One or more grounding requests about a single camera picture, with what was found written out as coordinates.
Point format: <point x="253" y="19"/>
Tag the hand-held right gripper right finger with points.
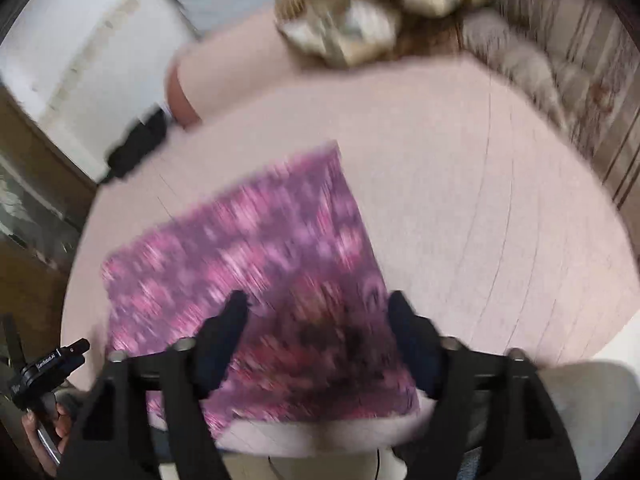
<point x="410" y="342"/>

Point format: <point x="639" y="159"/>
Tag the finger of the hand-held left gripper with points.
<point x="75" y="352"/>

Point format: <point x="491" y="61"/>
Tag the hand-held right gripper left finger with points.
<point x="225" y="342"/>

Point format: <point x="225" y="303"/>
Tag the purple floral shirt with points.
<point x="275" y="240"/>

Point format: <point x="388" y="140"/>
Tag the pile of black clothes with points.
<point x="135" y="145"/>

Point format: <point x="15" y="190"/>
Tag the person's left hand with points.
<point x="62" y="427"/>

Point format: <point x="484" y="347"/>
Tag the wooden door with glass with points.
<point x="30" y="200"/>

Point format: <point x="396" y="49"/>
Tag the pink bolster cushion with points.
<point x="230" y="75"/>

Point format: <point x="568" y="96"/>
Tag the beige floral blanket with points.
<point x="350" y="25"/>

